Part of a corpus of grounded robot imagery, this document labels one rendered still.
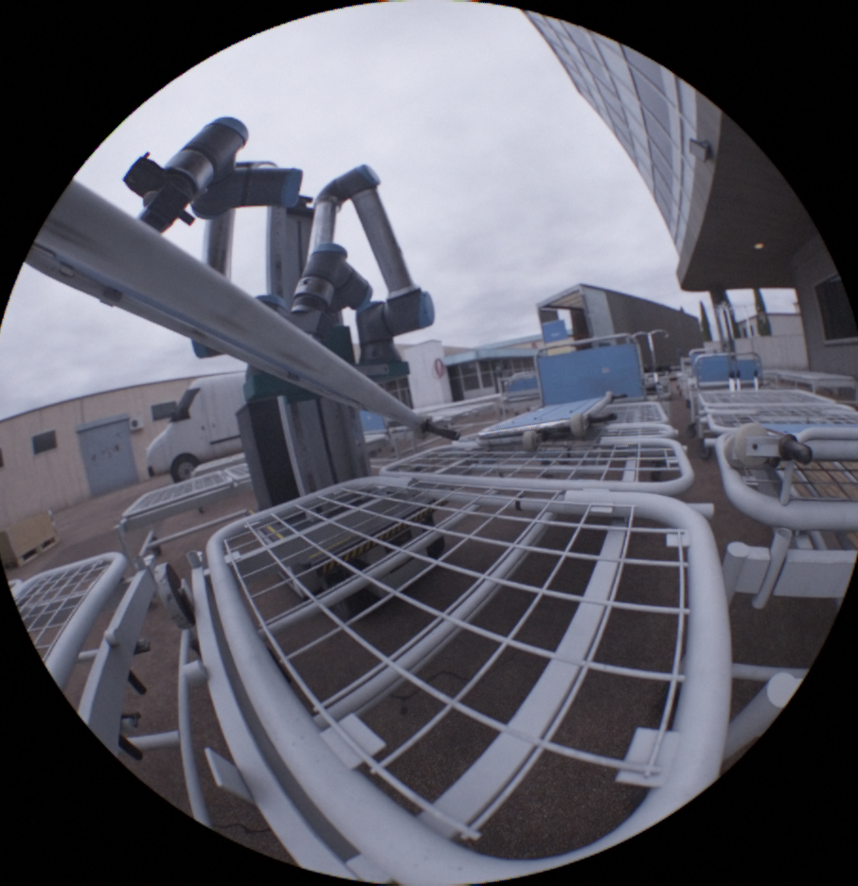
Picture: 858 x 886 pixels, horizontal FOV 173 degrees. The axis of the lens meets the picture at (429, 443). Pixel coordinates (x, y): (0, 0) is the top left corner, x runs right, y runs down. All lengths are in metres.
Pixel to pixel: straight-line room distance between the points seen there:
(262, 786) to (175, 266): 0.36
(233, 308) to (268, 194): 0.46
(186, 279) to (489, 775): 0.36
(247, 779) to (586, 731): 0.63
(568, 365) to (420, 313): 1.16
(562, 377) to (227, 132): 1.96
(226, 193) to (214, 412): 7.02
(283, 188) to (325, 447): 0.95
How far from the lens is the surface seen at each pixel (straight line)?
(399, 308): 1.11
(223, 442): 7.46
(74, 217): 0.18
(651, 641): 0.92
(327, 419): 1.22
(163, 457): 7.33
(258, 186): 0.64
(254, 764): 0.31
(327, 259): 0.72
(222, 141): 0.56
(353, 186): 1.19
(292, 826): 0.28
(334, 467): 1.23
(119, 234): 0.18
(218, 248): 1.05
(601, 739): 0.75
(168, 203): 0.45
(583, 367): 1.93
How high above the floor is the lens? 0.69
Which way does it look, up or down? 9 degrees down
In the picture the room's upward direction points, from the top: 10 degrees counter-clockwise
